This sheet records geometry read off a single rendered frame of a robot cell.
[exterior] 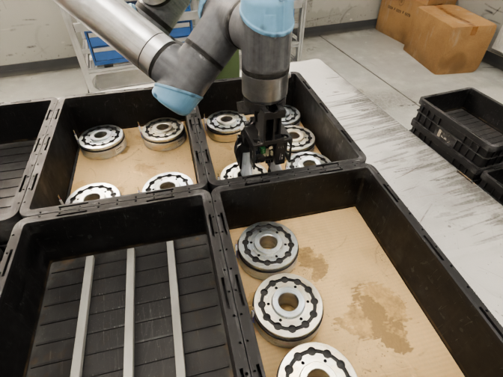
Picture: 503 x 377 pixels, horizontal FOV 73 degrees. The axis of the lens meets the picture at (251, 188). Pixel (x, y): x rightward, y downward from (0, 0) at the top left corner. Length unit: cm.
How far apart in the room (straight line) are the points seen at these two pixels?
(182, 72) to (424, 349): 55
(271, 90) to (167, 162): 36
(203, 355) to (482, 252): 65
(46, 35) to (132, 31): 301
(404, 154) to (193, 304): 79
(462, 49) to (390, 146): 251
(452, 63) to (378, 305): 315
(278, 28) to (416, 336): 48
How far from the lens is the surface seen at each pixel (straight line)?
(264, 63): 52
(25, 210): 64
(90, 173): 83
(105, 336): 58
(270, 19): 50
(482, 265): 90
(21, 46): 368
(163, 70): 60
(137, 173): 80
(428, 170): 108
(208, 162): 65
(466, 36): 354
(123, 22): 64
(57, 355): 59
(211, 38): 58
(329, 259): 61
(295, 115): 90
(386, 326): 58
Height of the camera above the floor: 132
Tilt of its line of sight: 43 degrees down
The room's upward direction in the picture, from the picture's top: straight up
